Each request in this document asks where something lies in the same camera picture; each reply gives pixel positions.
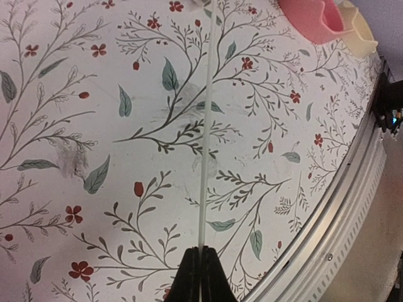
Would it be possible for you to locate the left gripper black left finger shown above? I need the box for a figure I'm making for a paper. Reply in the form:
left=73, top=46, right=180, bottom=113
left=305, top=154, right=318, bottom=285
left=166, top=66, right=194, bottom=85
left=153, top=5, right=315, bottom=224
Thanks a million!
left=165, top=247, right=201, bottom=302

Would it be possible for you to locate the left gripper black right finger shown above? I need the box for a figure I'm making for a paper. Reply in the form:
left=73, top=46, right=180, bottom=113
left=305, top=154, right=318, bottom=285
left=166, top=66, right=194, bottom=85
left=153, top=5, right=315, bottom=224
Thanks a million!
left=200, top=246, right=235, bottom=302

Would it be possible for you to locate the cream pet bowl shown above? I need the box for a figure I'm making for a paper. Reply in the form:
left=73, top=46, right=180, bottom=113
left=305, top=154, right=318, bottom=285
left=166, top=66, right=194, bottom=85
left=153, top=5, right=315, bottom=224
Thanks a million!
left=338, top=1, right=378, bottom=59

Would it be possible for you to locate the pink pet bowl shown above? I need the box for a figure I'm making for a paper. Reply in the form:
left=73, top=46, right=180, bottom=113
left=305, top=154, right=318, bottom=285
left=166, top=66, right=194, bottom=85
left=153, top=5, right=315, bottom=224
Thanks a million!
left=278, top=0, right=352, bottom=45

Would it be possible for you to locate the front aluminium rail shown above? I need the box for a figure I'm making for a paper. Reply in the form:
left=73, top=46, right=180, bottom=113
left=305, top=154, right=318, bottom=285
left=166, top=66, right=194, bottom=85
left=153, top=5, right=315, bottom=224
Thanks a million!
left=242, top=56, right=403, bottom=302

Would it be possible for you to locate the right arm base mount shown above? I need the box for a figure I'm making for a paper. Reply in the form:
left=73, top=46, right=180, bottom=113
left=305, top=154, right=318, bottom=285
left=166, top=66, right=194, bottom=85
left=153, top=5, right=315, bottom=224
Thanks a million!
left=372, top=72, right=402, bottom=138

